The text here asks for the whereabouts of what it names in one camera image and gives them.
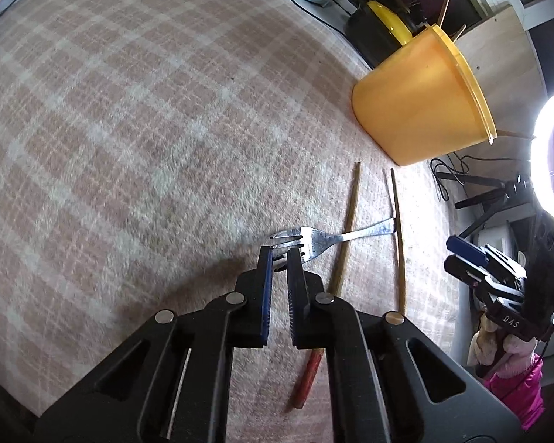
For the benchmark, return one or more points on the person's right hand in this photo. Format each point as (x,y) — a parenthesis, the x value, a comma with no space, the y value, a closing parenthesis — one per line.
(485,344)

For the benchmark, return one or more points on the wooden chopstick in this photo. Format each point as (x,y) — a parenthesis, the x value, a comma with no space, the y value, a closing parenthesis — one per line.
(400,263)
(459,32)
(308,378)
(444,9)

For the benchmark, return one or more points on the black clay pot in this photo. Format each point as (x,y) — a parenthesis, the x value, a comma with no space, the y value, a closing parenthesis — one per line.
(364,32)

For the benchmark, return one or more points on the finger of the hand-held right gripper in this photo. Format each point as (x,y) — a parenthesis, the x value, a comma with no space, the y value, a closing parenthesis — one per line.
(466,247)
(464,268)

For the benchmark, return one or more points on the black tripod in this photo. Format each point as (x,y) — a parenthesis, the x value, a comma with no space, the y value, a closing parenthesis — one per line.
(484,197)

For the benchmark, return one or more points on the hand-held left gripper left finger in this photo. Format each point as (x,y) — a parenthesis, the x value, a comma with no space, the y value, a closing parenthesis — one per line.
(265,295)

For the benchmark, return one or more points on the yellow plastic container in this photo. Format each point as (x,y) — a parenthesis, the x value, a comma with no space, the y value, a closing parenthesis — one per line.
(415,97)

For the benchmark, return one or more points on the plaid tablecloth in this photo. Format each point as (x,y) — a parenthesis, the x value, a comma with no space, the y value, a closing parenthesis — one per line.
(120,147)

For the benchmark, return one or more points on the light plywood panel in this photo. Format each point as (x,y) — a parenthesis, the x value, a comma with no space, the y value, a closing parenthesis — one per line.
(503,64)

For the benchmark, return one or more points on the metal fork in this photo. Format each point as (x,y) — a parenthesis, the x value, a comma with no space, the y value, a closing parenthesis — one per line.
(323,239)

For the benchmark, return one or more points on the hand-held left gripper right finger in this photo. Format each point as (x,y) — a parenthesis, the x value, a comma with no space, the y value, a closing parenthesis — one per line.
(295,295)

